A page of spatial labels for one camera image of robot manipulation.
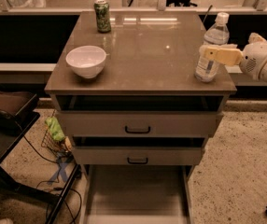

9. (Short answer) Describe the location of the white bowl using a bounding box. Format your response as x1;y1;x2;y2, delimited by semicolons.
65;46;106;79

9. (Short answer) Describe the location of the green soda can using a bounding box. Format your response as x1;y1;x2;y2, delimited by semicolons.
93;0;111;33

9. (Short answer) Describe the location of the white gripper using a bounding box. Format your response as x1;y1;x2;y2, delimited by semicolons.
199;33;267;80

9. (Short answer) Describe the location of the clear plastic water bottle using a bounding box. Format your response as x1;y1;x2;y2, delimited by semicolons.
195;12;230;83

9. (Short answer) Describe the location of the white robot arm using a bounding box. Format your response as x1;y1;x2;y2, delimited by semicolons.
199;33;267;83

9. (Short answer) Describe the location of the green bag in basket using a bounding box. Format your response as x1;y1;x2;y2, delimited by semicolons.
45;117;65;142

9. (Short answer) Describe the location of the drawer black handle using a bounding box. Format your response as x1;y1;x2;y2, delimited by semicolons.
127;157;148;165
124;126;151;134

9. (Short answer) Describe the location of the wire basket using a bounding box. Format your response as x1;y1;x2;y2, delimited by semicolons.
40;109;73;158

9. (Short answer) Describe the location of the black side cart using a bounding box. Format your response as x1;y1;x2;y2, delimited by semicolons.
0;90;79;224

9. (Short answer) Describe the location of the middle drawer black handle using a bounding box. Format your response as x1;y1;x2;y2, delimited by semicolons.
127;157;148;165

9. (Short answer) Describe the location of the black cable on floor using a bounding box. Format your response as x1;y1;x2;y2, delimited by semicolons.
14;120;83;224

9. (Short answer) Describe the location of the upper drawer black handle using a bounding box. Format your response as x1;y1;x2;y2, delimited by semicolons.
124;126;151;134

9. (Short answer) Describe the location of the open bottom drawer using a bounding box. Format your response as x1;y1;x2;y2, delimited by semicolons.
79;165;194;224

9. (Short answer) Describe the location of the grey drawer cabinet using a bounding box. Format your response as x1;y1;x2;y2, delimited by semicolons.
44;10;238;224

